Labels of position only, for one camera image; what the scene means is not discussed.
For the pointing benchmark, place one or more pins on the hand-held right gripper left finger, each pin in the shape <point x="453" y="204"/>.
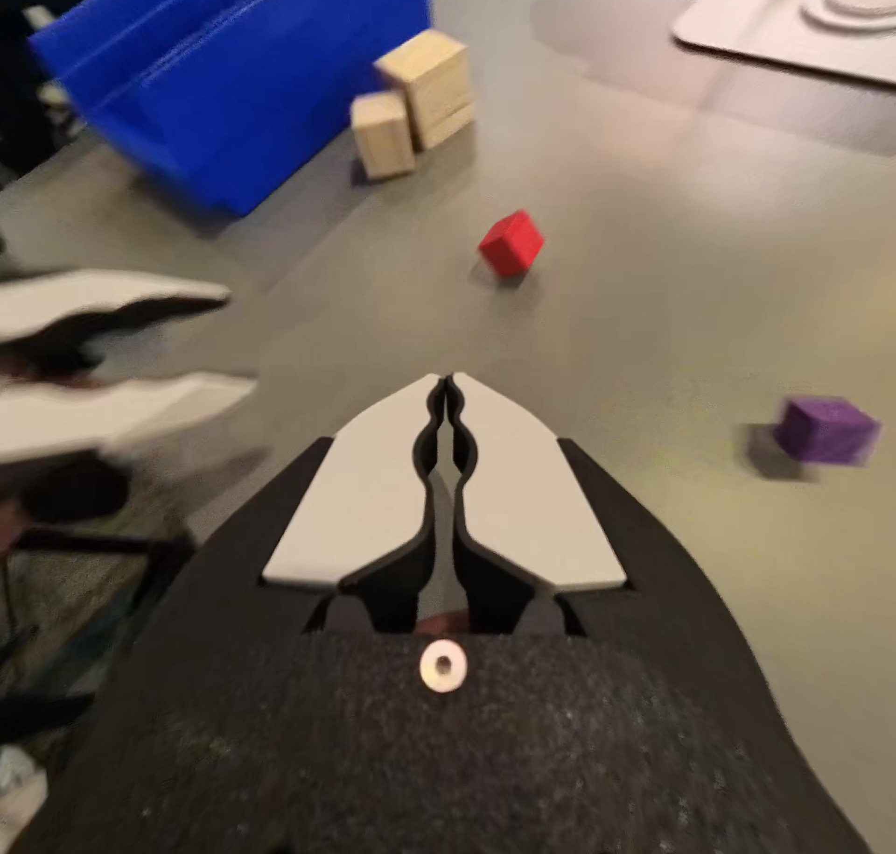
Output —
<point x="350" y="496"/>

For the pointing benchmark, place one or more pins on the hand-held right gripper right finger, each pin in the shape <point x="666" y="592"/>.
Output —
<point x="532" y="502"/>

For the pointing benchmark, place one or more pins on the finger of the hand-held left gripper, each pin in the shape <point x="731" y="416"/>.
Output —
<point x="105" y="416"/>
<point x="98" y="302"/>

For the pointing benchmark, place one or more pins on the blue plastic bin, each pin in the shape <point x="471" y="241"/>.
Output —
<point x="209" y="91"/>

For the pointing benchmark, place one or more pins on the plain wooden cube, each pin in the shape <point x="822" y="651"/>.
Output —
<point x="383" y="137"/>
<point x="427" y="69"/>

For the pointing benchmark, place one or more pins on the red cube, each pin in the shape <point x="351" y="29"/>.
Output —
<point x="511" y="244"/>

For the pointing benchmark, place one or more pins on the purple cube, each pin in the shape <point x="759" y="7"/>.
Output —
<point x="827" y="431"/>

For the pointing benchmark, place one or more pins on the white tray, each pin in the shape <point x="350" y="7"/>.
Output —
<point x="741" y="20"/>

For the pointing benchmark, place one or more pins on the black chair frame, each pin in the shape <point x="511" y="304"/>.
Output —
<point x="91" y="541"/>

